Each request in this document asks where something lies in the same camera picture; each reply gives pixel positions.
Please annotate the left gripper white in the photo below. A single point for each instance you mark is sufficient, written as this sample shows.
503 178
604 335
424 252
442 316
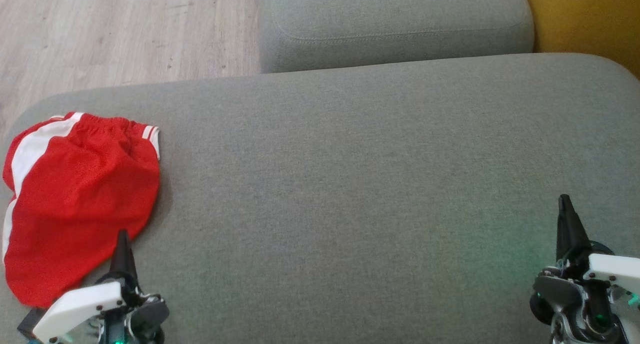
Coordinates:
80 304

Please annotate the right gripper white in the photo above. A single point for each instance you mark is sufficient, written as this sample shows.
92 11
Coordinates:
615 269

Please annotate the red shorts with white stripes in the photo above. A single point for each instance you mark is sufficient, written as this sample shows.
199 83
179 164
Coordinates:
80 194

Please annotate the mustard yellow upholstered furniture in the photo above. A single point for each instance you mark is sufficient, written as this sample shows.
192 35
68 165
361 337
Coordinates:
590 14

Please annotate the large grey sofa seat cushion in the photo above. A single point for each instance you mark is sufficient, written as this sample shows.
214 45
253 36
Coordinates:
350 184

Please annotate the small grey sofa cushion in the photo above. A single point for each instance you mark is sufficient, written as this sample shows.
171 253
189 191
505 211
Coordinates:
390 19

